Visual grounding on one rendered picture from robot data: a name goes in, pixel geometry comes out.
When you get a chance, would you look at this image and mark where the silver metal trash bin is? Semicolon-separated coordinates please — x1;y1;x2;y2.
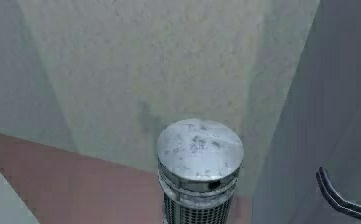
155;118;245;224

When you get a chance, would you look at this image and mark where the black door handle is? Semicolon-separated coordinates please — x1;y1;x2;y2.
315;166;361;224

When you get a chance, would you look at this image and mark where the grey room door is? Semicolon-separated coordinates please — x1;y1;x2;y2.
251;0;361;224

